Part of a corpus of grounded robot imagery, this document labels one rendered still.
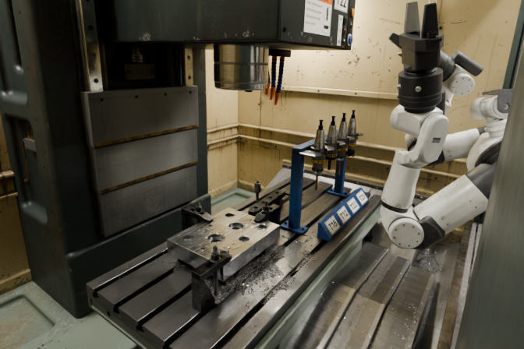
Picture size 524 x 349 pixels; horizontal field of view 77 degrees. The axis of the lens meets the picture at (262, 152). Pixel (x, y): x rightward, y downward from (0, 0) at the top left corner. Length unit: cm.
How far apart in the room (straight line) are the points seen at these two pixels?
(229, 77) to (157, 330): 66
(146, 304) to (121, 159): 52
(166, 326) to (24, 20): 92
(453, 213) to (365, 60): 116
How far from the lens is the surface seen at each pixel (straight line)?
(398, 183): 86
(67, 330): 145
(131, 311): 100
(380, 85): 185
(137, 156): 132
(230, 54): 93
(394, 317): 125
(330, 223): 129
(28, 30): 119
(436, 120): 80
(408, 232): 87
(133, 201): 136
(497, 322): 21
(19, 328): 159
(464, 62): 122
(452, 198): 89
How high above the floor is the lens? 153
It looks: 16 degrees down
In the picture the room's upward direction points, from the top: 2 degrees clockwise
